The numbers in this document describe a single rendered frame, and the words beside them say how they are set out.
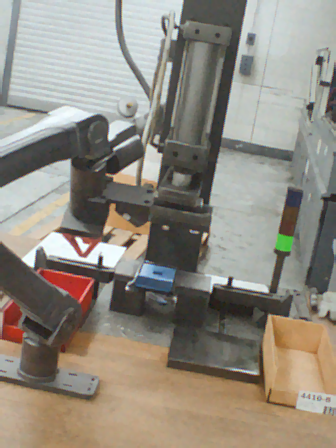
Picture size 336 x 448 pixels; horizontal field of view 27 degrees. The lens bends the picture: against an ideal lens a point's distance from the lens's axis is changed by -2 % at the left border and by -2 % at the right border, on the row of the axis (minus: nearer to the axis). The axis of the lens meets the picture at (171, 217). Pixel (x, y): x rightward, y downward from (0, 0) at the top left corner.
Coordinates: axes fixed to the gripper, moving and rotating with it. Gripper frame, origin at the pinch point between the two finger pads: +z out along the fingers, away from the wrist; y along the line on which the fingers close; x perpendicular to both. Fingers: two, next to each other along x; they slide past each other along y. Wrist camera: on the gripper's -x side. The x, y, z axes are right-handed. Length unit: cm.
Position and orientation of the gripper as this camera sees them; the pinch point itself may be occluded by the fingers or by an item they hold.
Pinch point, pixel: (85, 247)
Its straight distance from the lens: 124.6
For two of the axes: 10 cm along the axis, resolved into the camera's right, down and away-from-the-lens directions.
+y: 1.4, -6.7, 7.3
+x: -9.8, -1.8, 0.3
